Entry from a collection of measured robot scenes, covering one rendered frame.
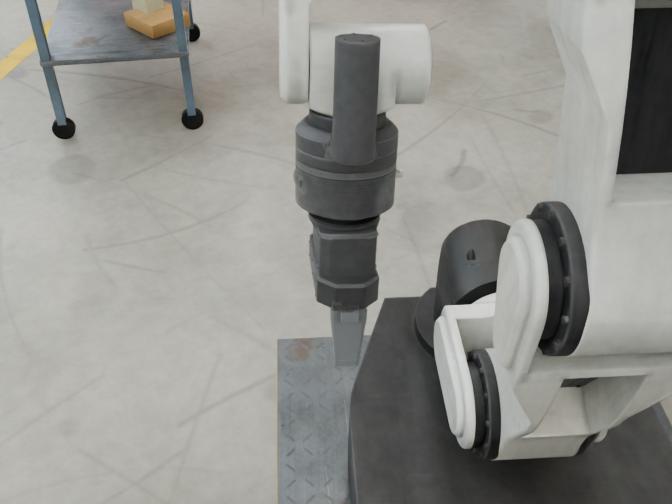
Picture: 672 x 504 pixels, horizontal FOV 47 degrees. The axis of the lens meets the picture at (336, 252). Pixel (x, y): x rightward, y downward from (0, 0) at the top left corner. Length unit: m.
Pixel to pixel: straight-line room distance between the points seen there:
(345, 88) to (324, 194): 0.10
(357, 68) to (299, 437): 0.87
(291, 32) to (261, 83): 2.61
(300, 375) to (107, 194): 1.38
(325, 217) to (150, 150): 2.19
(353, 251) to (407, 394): 0.55
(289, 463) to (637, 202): 0.83
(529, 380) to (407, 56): 0.33
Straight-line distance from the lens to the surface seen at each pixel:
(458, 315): 1.07
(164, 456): 1.86
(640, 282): 0.68
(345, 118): 0.59
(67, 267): 2.39
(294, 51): 0.61
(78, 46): 2.92
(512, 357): 0.75
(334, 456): 1.32
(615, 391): 0.89
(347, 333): 0.69
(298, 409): 1.38
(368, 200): 0.65
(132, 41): 2.90
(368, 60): 0.58
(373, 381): 1.20
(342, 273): 0.67
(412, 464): 1.12
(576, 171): 0.69
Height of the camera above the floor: 1.48
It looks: 40 degrees down
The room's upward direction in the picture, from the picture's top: straight up
